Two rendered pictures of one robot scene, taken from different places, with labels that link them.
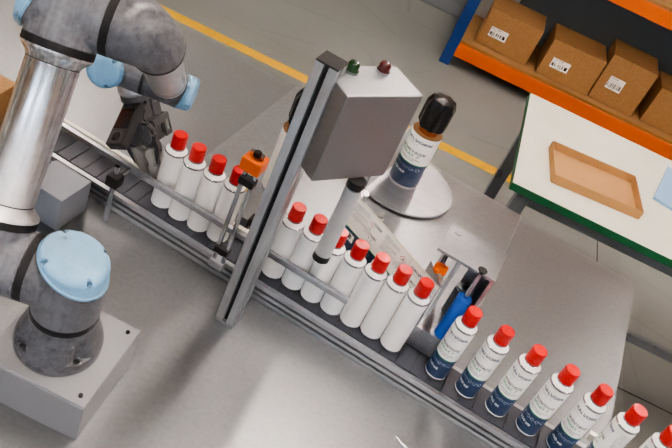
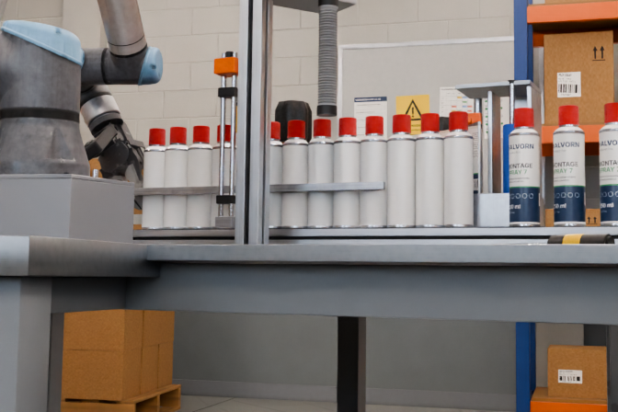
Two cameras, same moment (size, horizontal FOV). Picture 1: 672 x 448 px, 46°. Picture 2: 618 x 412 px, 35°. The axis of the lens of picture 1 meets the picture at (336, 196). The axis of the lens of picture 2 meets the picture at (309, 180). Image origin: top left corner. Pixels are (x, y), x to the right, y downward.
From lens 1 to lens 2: 1.44 m
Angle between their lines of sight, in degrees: 43
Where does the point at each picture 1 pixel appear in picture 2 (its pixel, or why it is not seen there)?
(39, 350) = (14, 142)
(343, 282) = (371, 167)
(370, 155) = not seen: outside the picture
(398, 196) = not seen: hidden behind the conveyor
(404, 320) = (454, 167)
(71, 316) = (43, 77)
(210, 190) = (200, 161)
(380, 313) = (426, 179)
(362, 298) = (398, 173)
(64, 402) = (48, 182)
